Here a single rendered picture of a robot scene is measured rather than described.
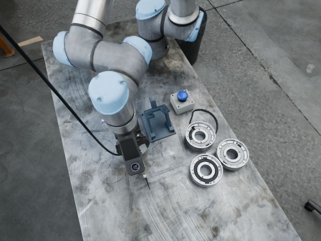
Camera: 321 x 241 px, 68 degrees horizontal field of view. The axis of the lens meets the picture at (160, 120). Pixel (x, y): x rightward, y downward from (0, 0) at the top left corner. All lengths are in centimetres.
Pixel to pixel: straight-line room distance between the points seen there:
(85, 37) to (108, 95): 18
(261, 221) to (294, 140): 121
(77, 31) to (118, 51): 11
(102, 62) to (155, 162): 43
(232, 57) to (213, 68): 22
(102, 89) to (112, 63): 9
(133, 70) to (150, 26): 51
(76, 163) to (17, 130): 127
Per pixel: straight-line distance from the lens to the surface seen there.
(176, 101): 91
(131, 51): 54
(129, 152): 62
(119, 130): 56
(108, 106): 46
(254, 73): 224
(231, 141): 88
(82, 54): 57
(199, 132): 88
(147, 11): 99
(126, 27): 129
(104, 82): 47
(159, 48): 109
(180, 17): 93
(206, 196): 83
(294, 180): 186
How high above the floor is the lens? 160
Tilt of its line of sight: 60 degrees down
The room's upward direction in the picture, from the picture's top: 3 degrees counter-clockwise
